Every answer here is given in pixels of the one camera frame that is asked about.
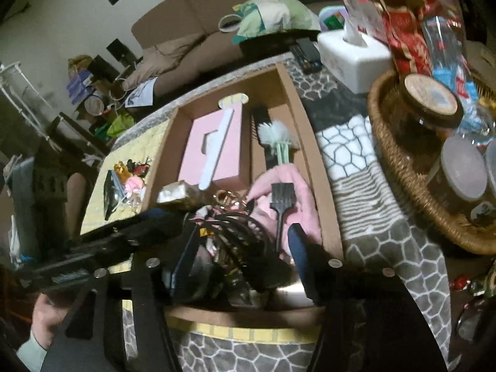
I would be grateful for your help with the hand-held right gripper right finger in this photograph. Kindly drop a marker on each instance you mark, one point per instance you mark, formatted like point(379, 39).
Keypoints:
point(303, 259)

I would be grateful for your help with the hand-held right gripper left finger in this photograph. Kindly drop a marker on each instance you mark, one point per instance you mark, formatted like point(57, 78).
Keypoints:
point(180, 263)

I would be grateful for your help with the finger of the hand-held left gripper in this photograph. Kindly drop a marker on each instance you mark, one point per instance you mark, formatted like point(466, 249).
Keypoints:
point(155, 223)

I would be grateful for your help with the grey nail file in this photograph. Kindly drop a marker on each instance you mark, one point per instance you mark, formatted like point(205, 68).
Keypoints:
point(215, 151)

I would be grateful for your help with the cardboard box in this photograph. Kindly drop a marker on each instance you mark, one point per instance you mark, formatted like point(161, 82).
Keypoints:
point(310, 155)

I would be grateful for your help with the black comb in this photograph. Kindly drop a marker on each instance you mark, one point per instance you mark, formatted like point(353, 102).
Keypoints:
point(257, 124)

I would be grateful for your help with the person's left forearm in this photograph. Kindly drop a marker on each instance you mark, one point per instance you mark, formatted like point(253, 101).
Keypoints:
point(31, 356)

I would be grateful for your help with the person's left hand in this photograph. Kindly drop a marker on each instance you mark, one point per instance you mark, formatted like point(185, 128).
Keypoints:
point(44, 317)

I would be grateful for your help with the gold foil wrapper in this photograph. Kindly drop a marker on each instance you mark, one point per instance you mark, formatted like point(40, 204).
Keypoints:
point(178, 193)

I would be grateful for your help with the pink hair accessory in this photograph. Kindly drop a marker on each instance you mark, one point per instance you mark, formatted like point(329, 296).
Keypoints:
point(135, 186)

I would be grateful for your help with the black patterned pouch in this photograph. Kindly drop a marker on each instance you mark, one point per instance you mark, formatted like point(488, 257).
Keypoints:
point(114, 197)

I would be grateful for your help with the red and black hair clip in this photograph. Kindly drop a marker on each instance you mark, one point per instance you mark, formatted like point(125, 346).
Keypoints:
point(140, 168)

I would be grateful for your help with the orange hair clip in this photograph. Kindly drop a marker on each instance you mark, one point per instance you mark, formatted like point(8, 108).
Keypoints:
point(121, 170)

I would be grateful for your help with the small black brush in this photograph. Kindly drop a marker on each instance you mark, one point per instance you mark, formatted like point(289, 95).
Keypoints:
point(279, 201)

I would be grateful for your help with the pink cloth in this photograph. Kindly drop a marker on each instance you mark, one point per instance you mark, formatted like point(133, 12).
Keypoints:
point(302, 193)

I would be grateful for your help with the grey blue container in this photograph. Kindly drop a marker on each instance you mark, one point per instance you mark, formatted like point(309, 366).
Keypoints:
point(25, 201)

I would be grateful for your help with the bright green bag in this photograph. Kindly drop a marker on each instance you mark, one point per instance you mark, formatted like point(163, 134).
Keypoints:
point(116, 126)

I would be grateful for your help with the pink box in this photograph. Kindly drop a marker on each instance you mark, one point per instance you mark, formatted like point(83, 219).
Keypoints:
point(237, 155)

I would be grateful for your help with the printed paper sheet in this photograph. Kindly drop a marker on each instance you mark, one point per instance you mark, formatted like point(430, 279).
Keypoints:
point(141, 93)

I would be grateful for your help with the wicker basket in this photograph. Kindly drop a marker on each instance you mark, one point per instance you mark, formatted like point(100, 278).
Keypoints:
point(391, 155)

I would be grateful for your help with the purple box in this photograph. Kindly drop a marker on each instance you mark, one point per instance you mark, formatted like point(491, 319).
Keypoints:
point(79, 87)

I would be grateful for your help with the red wrapped candy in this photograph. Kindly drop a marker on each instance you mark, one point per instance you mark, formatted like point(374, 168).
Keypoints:
point(460, 282)

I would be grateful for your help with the beige blanket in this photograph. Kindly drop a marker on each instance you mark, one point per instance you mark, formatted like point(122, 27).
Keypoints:
point(166, 60)

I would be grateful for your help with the jar with grey lid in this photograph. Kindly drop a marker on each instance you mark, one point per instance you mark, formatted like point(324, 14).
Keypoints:
point(463, 166)

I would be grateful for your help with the black remote control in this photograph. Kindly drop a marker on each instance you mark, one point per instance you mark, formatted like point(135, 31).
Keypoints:
point(297, 61)
point(310, 52)

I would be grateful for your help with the jar with wooden lid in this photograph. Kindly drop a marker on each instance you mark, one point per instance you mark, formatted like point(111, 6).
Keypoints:
point(430, 100)

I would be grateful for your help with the white tissue box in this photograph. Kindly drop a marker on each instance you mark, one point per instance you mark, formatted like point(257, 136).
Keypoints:
point(348, 60)

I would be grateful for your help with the brown sofa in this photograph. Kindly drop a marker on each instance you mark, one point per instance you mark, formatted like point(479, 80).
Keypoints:
point(217, 4)

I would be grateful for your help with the red gold packet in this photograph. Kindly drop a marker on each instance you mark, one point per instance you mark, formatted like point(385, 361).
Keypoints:
point(407, 42)

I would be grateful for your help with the green printed tote bag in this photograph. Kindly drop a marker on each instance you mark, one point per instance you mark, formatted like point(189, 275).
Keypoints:
point(271, 11)

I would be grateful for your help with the clear plastic bag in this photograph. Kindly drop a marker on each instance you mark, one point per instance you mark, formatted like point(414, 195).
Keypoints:
point(449, 54)

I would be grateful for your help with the red and white card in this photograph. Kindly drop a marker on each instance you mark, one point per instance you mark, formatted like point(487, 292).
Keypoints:
point(362, 9)

